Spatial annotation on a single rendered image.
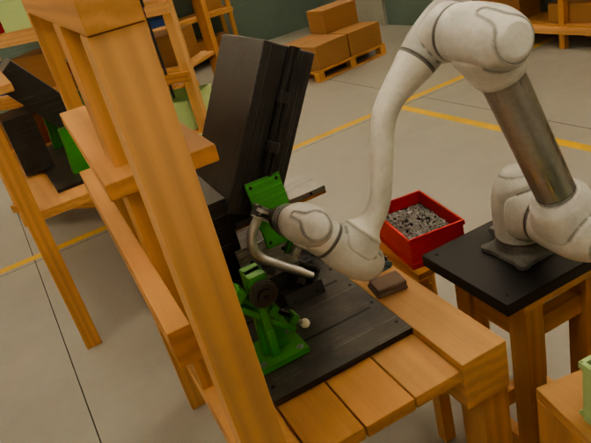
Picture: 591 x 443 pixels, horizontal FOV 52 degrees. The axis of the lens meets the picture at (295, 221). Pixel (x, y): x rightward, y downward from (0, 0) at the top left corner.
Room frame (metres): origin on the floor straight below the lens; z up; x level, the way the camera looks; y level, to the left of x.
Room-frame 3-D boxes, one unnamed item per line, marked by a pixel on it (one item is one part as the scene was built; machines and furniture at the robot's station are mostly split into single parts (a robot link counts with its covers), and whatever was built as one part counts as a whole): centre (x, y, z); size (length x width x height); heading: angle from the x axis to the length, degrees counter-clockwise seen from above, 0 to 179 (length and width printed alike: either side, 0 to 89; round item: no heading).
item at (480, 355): (1.84, -0.11, 0.82); 1.50 x 0.14 x 0.15; 20
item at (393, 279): (1.51, -0.22, 0.91); 0.10 x 0.08 x 0.03; 100
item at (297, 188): (1.85, 0.09, 1.11); 0.39 x 0.16 x 0.03; 110
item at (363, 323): (1.74, 0.15, 0.89); 1.10 x 0.42 x 0.02; 20
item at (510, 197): (1.53, -0.65, 1.06); 0.18 x 0.16 x 0.22; 17
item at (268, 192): (1.70, 0.07, 1.17); 0.13 x 0.12 x 0.20; 20
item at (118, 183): (1.66, 0.40, 1.52); 0.90 x 0.25 x 0.04; 20
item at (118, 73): (1.64, 0.43, 1.36); 1.49 x 0.09 x 0.97; 20
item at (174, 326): (1.62, 0.50, 1.23); 1.30 x 0.05 x 0.09; 20
